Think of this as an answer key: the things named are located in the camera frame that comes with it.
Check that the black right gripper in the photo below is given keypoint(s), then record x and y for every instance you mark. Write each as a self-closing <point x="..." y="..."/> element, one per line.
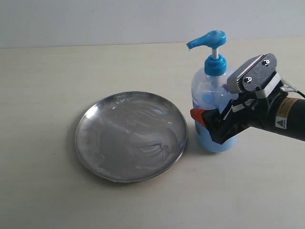
<point x="239" y="114"/>

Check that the blue soap pump bottle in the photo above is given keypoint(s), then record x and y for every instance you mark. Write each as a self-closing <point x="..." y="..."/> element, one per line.
<point x="207" y="87"/>

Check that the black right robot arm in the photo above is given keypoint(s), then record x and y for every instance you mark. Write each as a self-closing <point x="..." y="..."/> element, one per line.
<point x="277" y="114"/>

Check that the round stainless steel plate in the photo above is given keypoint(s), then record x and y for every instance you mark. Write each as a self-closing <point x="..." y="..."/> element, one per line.
<point x="130" y="136"/>

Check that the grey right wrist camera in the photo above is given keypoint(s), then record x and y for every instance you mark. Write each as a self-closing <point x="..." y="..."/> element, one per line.
<point x="257" y="75"/>

